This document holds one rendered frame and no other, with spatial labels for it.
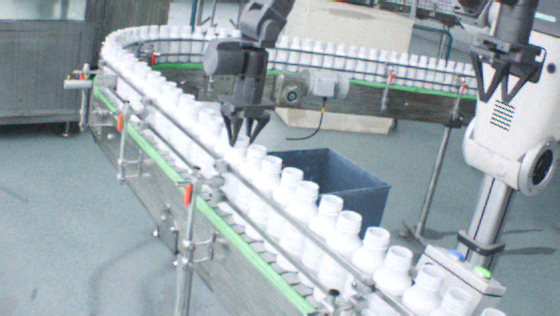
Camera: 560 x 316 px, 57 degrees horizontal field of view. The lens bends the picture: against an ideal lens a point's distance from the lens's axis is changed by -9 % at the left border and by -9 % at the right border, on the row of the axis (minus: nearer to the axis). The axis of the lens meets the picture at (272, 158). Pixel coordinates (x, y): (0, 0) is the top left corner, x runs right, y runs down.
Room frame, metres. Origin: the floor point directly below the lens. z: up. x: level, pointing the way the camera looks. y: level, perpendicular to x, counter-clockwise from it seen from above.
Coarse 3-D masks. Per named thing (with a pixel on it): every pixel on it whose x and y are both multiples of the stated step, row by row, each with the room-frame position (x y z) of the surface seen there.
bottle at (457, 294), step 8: (448, 288) 0.63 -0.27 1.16; (456, 288) 0.63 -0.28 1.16; (448, 296) 0.61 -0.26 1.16; (456, 296) 0.63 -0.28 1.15; (464, 296) 0.63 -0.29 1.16; (448, 304) 0.61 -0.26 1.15; (456, 304) 0.60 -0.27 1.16; (464, 304) 0.60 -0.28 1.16; (432, 312) 0.63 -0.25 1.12; (440, 312) 0.61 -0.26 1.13; (448, 312) 0.60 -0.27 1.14; (456, 312) 0.60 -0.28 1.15; (464, 312) 0.60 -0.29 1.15
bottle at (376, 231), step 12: (372, 228) 0.78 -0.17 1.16; (372, 240) 0.75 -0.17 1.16; (384, 240) 0.75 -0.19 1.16; (360, 252) 0.76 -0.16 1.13; (372, 252) 0.75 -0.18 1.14; (384, 252) 0.75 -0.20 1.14; (360, 264) 0.74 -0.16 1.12; (372, 264) 0.74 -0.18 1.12; (384, 264) 0.74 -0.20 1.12; (348, 276) 0.76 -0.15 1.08; (372, 276) 0.74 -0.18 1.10; (348, 288) 0.75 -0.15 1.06; (360, 312) 0.74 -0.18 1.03
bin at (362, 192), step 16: (288, 160) 1.68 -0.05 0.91; (304, 160) 1.72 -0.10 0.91; (320, 160) 1.76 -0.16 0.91; (336, 160) 1.73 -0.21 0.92; (304, 176) 1.73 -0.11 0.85; (320, 176) 1.77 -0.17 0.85; (336, 176) 1.72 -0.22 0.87; (352, 176) 1.66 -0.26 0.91; (368, 176) 1.61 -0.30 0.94; (320, 192) 1.77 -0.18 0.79; (336, 192) 1.41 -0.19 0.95; (352, 192) 1.44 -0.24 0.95; (368, 192) 1.48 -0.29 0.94; (384, 192) 1.52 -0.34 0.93; (352, 208) 1.45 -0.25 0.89; (368, 208) 1.49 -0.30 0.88; (384, 208) 1.53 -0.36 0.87; (368, 224) 1.50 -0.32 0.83
